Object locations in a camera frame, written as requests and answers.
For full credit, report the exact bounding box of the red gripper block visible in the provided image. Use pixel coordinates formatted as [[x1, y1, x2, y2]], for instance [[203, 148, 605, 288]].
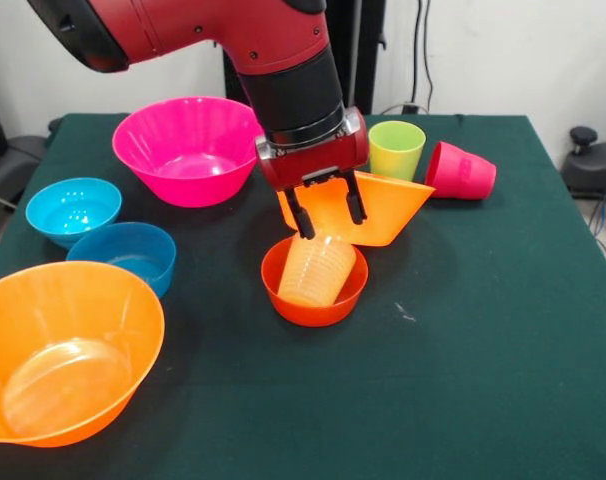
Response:
[[255, 107, 370, 242]]

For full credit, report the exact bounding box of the large orange bowl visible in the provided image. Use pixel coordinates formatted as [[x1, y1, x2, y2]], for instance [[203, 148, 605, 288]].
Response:
[[0, 260, 166, 449], [276, 170, 437, 248]]

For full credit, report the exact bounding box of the yellow cup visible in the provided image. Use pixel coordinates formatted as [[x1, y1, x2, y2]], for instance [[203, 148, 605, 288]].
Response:
[[276, 233, 359, 308]]

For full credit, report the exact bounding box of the green cup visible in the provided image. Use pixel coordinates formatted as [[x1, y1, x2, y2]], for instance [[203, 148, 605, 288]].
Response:
[[368, 120, 427, 182]]

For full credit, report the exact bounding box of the small red bowl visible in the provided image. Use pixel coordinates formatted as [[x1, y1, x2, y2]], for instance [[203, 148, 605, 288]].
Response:
[[260, 235, 370, 328]]

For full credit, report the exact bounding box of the red cup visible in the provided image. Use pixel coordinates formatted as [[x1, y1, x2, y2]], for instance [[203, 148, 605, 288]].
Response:
[[424, 140, 498, 201]]

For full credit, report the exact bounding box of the large pink bowl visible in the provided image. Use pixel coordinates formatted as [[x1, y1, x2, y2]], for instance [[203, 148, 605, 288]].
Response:
[[111, 96, 266, 209]]

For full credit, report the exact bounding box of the dark blue bowl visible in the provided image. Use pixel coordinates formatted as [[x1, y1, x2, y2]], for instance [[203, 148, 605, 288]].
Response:
[[66, 222, 179, 301]]

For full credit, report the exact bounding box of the dark green tablecloth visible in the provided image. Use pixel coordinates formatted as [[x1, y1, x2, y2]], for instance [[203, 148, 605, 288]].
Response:
[[0, 112, 606, 480]]

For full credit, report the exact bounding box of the light blue bowl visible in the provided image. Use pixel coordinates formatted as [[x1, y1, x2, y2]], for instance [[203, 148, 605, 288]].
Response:
[[25, 177, 124, 250]]

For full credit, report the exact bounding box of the black stand base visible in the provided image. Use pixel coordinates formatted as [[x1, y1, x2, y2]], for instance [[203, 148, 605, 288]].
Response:
[[0, 134, 48, 207], [560, 125, 606, 201]]

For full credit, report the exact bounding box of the black hanging cable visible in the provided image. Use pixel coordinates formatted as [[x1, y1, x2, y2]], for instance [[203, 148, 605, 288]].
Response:
[[411, 0, 434, 114]]

